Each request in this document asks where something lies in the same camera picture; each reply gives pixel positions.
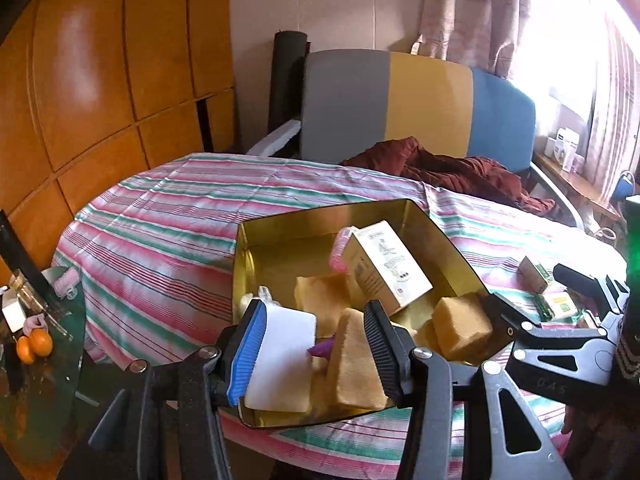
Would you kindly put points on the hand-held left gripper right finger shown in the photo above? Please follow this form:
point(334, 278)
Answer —
point(385, 355)

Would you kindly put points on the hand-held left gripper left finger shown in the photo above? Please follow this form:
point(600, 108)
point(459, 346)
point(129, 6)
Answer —
point(247, 355)

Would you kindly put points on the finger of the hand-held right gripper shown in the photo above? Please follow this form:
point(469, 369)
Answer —
point(580, 280)
point(505, 312)

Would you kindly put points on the yellow sponge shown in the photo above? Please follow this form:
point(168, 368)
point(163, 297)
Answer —
point(355, 370)
point(426, 336)
point(320, 295)
point(460, 330)

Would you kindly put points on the white rectangular pad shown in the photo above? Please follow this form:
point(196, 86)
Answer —
point(285, 360)

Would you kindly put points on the purple packet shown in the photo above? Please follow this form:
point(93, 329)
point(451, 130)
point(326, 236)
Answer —
point(322, 347)

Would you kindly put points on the cream carton box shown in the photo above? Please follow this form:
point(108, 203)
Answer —
point(390, 265)

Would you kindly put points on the gold tin box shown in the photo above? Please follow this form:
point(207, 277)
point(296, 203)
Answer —
point(280, 260)

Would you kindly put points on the pink plastic item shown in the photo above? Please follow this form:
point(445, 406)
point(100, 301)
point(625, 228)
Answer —
point(342, 250)

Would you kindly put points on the green white box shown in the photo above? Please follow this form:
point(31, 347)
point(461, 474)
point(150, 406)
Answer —
point(557, 305)
point(535, 272)

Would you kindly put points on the wooden desk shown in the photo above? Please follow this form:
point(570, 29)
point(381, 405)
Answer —
point(575, 185)

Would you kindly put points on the blue round object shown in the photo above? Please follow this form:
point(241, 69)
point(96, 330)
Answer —
point(624, 186)

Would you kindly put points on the pink box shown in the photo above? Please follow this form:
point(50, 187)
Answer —
point(579, 162)

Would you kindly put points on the white box with blue label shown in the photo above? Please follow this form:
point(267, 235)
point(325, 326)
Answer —
point(570, 147)

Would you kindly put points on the small white box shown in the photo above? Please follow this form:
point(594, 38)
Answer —
point(552, 146)

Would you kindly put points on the maroon blanket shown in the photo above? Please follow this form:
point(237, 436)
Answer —
point(450, 170)

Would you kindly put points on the striped bedsheet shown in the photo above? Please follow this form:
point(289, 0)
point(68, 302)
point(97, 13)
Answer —
point(165, 220)

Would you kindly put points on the patterned pink curtain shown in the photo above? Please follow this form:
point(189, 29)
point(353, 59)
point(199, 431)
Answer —
point(615, 110)
point(465, 10)

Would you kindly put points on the orange fruit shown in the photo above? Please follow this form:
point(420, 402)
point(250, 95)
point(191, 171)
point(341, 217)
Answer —
point(42, 342)
point(26, 351)

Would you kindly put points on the glass side table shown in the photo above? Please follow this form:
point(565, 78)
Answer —
point(45, 400)

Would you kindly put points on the grey yellow blue chair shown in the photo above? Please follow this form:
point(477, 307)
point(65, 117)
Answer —
point(430, 95)

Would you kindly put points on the white cube box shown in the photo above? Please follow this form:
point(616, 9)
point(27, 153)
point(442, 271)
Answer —
point(12, 317)

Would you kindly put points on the black metal bar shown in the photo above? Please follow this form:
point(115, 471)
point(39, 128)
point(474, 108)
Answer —
point(25, 260)

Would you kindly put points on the bright window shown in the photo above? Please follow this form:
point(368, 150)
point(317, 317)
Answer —
point(560, 35)

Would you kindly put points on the black rolled mat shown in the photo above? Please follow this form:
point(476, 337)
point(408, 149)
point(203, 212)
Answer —
point(287, 85)

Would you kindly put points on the wooden wardrobe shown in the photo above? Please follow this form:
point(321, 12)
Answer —
point(100, 60)

